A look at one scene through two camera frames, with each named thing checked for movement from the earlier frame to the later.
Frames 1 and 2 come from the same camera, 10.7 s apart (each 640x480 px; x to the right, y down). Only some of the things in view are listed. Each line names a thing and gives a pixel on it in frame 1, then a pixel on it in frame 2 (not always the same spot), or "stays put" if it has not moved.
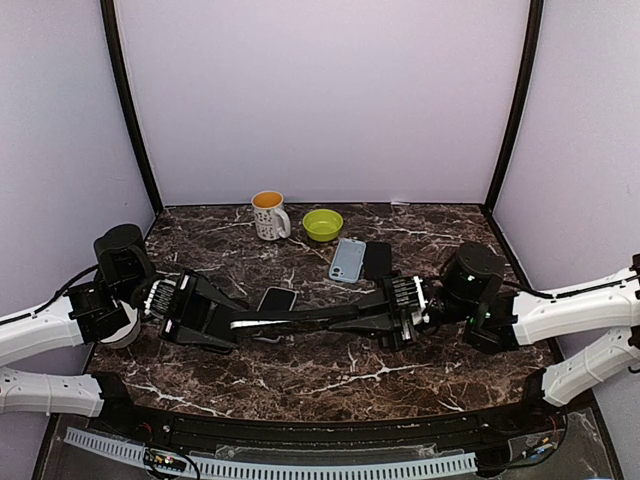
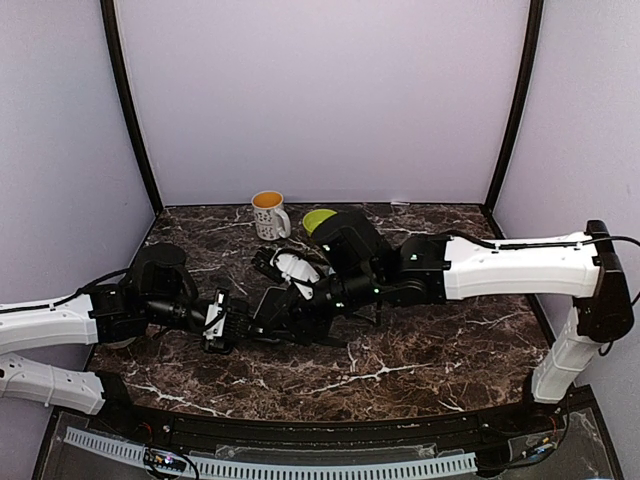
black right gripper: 396,328 → 301,317
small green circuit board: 163,461 stays put
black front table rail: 518,427 stays put
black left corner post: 122,87 stays put
